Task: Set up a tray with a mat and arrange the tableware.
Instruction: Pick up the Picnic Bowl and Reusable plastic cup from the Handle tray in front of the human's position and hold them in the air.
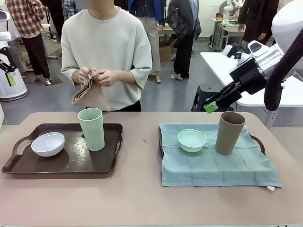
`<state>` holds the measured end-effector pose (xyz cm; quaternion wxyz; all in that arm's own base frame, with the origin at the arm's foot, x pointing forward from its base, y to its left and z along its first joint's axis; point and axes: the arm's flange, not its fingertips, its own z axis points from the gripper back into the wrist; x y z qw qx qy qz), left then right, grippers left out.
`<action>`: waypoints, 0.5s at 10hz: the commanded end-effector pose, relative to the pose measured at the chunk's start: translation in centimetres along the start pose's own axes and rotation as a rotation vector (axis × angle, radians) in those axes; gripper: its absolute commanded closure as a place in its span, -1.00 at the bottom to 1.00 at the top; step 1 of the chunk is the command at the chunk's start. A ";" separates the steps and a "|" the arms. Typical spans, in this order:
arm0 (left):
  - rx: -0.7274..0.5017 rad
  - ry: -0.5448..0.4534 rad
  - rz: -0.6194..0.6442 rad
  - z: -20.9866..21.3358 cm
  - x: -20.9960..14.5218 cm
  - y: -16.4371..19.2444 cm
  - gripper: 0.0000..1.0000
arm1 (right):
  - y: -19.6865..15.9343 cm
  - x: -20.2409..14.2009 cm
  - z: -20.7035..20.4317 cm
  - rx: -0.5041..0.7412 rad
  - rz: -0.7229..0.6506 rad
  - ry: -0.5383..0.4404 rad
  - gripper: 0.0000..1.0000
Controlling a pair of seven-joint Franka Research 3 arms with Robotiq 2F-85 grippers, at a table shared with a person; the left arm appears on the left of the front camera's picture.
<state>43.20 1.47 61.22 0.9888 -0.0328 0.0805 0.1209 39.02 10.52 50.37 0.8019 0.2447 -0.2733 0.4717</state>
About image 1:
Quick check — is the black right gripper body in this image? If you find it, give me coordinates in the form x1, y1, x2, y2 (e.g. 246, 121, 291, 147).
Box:
229, 60, 268, 95

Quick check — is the teal cloth mat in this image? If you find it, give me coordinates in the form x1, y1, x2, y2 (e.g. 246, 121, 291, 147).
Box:
158, 122, 284, 191

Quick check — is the pinkish brown cloth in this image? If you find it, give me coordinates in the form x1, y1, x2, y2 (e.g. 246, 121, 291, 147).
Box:
71, 66, 111, 112

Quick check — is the person's left forearm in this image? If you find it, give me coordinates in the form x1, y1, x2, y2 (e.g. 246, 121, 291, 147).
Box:
114, 70, 134, 84

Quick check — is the person's right forearm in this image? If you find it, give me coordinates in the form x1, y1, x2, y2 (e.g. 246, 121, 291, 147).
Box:
71, 68, 82, 84

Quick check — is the person's right hand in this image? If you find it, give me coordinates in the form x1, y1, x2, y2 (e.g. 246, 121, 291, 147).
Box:
77, 67, 95, 84

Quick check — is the person's left hand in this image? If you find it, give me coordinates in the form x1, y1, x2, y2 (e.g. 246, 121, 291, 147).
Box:
96, 69, 119, 87

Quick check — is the black plastic stool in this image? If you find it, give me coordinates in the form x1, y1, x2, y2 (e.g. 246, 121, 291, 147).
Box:
191, 83, 234, 112

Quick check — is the white side table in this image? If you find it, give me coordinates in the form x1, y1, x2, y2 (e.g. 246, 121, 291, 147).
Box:
200, 51, 303, 130

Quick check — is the tan brown tall cup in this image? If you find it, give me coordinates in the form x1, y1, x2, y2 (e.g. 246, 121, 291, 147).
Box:
215, 112, 246, 156

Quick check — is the grey background workbench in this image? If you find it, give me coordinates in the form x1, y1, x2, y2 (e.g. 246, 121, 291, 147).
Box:
208, 17, 247, 52

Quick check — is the mint green bowl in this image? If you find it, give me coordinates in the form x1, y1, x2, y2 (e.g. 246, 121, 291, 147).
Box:
177, 129, 207, 153

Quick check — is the person in black clothes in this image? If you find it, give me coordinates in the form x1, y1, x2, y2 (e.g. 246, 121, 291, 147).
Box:
237, 0, 280, 47

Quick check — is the person in plaid shirt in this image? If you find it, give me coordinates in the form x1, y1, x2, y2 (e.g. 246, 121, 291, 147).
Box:
6, 0, 52, 82

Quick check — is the person in dark grey coat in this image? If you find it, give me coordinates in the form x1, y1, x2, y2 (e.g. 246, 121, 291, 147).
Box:
166, 0, 202, 81

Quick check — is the cardboard box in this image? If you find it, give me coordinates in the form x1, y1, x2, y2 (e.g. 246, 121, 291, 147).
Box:
158, 37, 178, 62

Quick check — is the white bowl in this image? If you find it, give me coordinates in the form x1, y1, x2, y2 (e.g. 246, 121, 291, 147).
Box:
31, 132, 65, 157

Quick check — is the person in blue jacket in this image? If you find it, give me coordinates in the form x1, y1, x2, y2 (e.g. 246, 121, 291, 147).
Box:
129, 0, 164, 84

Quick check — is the light green tall cup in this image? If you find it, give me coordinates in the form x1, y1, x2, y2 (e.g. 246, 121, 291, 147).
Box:
77, 107, 105, 152

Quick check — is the person in cream sweater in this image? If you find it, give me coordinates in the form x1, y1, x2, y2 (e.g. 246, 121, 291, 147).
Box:
60, 0, 152, 112

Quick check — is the black cable sleeve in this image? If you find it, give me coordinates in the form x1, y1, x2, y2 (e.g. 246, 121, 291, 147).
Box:
264, 28, 303, 112

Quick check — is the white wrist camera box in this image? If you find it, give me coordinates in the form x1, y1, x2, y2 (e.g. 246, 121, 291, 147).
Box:
222, 44, 249, 66

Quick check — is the dark brown handled tray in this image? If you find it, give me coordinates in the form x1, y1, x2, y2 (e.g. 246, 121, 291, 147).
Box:
1, 122, 124, 175
158, 133, 265, 158

